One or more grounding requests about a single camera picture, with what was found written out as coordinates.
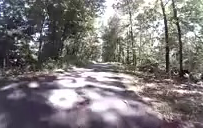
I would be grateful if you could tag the grey asphalt path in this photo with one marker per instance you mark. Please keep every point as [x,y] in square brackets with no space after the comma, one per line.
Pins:
[85,100]

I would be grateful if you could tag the leaf-strewn earth verge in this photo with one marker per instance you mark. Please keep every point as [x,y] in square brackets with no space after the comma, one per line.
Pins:
[9,75]
[182,96]

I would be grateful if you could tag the wood of green trees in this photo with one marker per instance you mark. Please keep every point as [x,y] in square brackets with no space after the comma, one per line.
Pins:
[55,30]

